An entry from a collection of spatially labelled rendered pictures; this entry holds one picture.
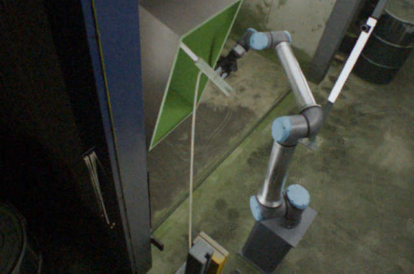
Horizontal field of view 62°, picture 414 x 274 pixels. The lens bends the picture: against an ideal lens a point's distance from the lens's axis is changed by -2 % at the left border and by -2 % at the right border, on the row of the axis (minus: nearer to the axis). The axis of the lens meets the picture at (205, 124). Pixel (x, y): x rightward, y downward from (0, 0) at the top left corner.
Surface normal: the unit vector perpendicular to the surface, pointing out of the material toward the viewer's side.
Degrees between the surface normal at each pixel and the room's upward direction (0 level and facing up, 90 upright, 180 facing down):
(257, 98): 0
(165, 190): 0
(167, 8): 12
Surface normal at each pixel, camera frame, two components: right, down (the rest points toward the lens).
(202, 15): 0.25, -0.53
